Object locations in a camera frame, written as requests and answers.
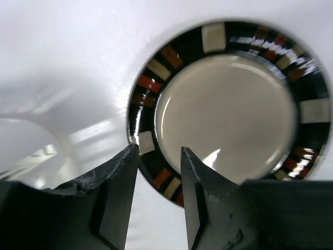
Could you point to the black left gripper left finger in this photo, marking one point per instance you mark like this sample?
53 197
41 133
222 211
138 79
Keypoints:
96 206

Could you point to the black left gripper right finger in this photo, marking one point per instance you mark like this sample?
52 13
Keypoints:
217 211

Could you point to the black rimmed cream plate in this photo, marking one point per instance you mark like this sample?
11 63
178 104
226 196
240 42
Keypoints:
249 100

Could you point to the white plastic dish rack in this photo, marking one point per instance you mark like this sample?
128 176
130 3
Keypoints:
32 155

